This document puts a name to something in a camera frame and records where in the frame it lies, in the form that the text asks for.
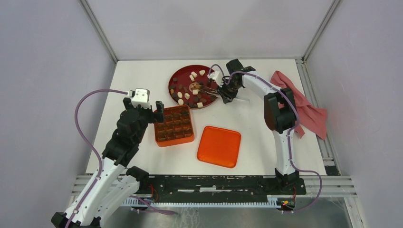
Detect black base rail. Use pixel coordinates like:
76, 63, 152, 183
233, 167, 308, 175
136, 175, 307, 203

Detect orange chocolate box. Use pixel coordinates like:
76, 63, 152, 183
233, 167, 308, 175
154, 105, 195, 147

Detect orange box lid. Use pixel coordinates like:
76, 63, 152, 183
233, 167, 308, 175
197, 126, 241, 169

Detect metal tongs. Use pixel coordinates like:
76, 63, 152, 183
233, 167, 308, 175
195, 82, 251, 104

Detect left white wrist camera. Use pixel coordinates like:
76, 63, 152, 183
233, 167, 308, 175
127, 88, 152, 109

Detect pink cloth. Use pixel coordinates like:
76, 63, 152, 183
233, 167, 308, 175
270, 71, 327, 140

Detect round red tray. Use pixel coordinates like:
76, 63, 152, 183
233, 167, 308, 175
168, 65, 218, 109

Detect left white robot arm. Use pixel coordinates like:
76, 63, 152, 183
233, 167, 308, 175
51, 97, 164, 228

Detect white square chocolate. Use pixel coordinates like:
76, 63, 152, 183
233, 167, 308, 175
191, 71, 198, 78

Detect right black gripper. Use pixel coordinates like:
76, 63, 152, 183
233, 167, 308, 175
215, 78, 240, 104

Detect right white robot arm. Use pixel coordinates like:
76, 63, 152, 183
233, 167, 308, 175
215, 59, 299, 194

